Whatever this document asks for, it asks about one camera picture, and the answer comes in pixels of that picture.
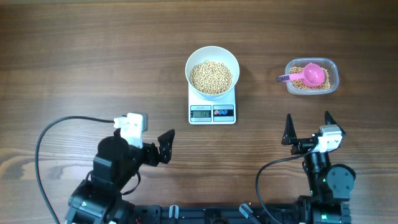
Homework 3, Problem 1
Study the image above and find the right black camera cable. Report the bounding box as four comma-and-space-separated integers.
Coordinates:
255, 144, 318, 224

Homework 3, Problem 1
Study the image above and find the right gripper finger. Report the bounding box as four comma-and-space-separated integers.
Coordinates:
325, 111, 346, 136
281, 113, 297, 146

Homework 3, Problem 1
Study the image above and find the white digital kitchen scale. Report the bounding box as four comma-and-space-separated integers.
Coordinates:
188, 86, 236, 125

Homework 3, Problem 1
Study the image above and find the white bowl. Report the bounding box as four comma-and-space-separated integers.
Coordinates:
185, 46, 240, 99

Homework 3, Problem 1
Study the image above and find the black camera cable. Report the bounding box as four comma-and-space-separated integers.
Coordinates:
34, 116, 115, 224
255, 144, 318, 224

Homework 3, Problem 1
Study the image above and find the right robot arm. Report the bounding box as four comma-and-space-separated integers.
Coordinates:
281, 112, 356, 224

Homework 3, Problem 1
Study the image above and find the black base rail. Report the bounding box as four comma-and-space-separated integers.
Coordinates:
133, 203, 352, 224

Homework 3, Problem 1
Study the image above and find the clear plastic container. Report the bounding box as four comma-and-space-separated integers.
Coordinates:
285, 58, 340, 95

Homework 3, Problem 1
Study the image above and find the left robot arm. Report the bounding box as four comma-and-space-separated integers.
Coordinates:
65, 128, 175, 224

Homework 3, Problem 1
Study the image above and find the left black camera cable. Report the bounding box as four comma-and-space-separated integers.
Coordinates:
34, 116, 115, 224

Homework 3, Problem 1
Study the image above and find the pink plastic measuring scoop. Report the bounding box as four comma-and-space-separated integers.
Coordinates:
277, 63, 325, 87

